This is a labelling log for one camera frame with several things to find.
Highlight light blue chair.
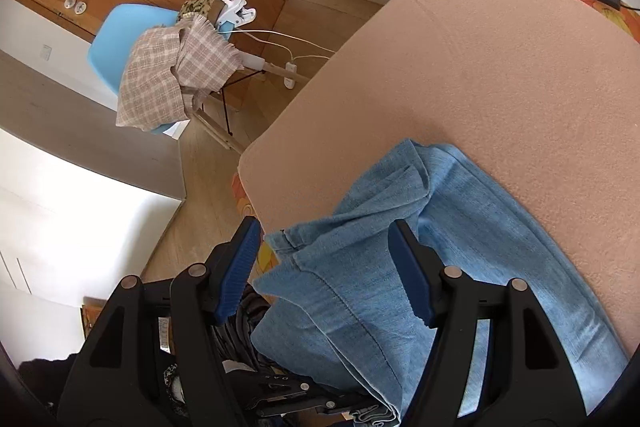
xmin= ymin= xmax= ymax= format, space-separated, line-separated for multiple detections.
xmin=87 ymin=3 xmax=306 ymax=152

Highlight peach blanket-covered table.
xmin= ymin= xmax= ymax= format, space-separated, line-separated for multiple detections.
xmin=239 ymin=0 xmax=640 ymax=338

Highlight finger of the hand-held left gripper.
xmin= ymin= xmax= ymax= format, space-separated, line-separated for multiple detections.
xmin=220 ymin=357 xmax=371 ymax=420

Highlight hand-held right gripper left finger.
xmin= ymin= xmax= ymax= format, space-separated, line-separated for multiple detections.
xmin=56 ymin=216 xmax=263 ymax=427

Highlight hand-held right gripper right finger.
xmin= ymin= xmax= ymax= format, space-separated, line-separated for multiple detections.
xmin=387 ymin=219 xmax=598 ymax=427

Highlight leopard print cloth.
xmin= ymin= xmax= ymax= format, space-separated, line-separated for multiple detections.
xmin=179 ymin=0 xmax=221 ymax=20

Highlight blue denim pants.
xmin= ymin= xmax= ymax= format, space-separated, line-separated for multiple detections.
xmin=250 ymin=138 xmax=628 ymax=427

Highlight beige plaid cloth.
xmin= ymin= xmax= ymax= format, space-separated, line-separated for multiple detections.
xmin=116 ymin=16 xmax=241 ymax=132

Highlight dark cloth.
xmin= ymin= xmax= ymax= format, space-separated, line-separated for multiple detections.
xmin=20 ymin=357 xmax=76 ymax=410

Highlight white power cable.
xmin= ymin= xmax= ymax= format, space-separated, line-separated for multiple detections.
xmin=235 ymin=28 xmax=337 ymax=90

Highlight white wardrobe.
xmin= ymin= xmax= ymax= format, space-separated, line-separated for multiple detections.
xmin=0 ymin=52 xmax=186 ymax=358

